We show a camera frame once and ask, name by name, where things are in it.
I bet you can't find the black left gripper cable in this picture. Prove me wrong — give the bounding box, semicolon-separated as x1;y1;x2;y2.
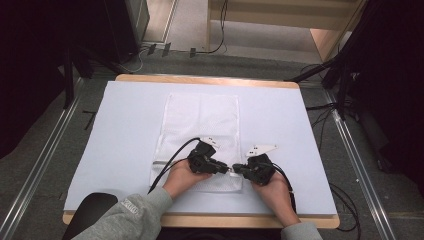
147;136;202;195

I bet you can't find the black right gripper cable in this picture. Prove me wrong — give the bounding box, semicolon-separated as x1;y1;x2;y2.
270;162;298;214

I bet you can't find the black chair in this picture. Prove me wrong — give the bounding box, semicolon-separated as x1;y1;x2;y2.
61;192;119;240

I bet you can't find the black floor cable loop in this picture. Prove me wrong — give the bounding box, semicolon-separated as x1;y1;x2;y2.
329;182;363;233

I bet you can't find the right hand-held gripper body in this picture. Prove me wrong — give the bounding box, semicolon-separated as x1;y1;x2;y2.
244;143;279;186

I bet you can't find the person's left hand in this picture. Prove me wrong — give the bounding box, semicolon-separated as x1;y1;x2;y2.
162;159;213;200

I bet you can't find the white table mat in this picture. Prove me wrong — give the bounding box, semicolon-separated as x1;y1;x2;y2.
63;80;338;216

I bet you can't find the light wooden shelf unit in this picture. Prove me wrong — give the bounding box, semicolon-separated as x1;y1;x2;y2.
205;0;368;63

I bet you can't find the person's right hand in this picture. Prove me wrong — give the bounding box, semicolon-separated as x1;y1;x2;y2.
251;171;297;214

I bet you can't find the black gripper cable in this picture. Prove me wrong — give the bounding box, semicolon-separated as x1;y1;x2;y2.
147;136;202;195
270;162;298;214

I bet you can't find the white mesh laundry bag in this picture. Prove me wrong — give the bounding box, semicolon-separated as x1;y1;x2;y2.
149;92;244;193

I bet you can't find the metal floor rail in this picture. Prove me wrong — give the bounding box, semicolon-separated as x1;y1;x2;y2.
0;77;84;240
323;89;398;240

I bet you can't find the wooden table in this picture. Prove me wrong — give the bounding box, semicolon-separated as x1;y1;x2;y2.
62;73;341;230

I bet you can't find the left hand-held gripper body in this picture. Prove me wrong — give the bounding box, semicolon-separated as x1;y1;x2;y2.
187;136;225;175

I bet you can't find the black curtain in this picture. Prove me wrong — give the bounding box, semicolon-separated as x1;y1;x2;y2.
333;0;424;199
0;0;141;159

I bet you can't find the black hanging cable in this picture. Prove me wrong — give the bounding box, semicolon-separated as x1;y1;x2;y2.
195;0;230;55

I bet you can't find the black metal stand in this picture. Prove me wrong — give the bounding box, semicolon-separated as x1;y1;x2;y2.
284;54;353;122
62;46;77;110

